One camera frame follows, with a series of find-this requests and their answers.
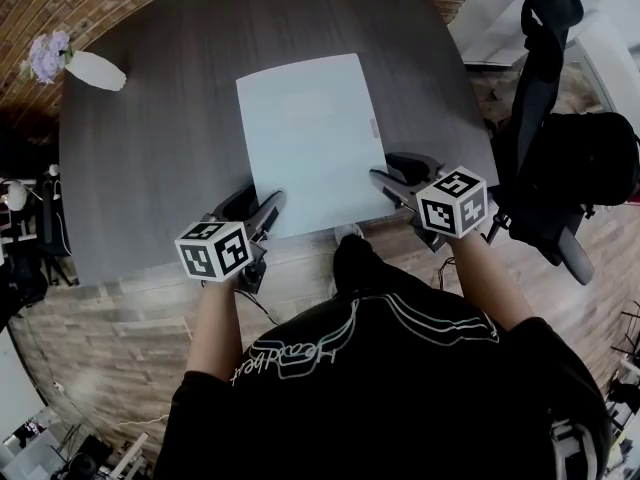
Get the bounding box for person's right forearm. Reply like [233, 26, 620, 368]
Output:
[446, 231, 540, 335]

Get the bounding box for person's white shoe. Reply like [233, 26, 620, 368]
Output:
[333, 222, 367, 245]

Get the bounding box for black backpack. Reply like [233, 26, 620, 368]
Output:
[538, 111, 640, 210]

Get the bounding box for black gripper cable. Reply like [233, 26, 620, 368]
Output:
[436, 256, 457, 290]
[233, 287, 282, 327]

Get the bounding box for person's black trouser leg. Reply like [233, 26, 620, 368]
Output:
[331, 233, 402, 305]

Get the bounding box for black music stand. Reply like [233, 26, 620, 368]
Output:
[608, 301, 640, 360]

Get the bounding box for dark wooden desk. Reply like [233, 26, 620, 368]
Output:
[58, 0, 501, 287]

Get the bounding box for person's left forearm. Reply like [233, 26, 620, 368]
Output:
[184, 276, 247, 385]

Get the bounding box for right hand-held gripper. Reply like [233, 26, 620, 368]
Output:
[368, 151, 489, 254]

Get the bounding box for black mesh office chair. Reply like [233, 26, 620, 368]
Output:
[486, 0, 640, 287]

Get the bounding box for person in dark shirt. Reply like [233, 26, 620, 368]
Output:
[153, 291, 615, 480]

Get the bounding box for grey shoulder strap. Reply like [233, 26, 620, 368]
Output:
[548, 416, 597, 480]

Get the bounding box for white floor cable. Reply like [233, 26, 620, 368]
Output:
[116, 413, 170, 428]

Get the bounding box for purple flower bunch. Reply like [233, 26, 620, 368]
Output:
[18, 30, 75, 86]

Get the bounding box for white round lamp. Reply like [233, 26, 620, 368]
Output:
[0, 177, 45, 215]

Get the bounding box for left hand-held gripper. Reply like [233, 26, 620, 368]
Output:
[173, 184, 287, 296]

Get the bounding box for black equipment rack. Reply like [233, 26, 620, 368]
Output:
[0, 161, 77, 319]

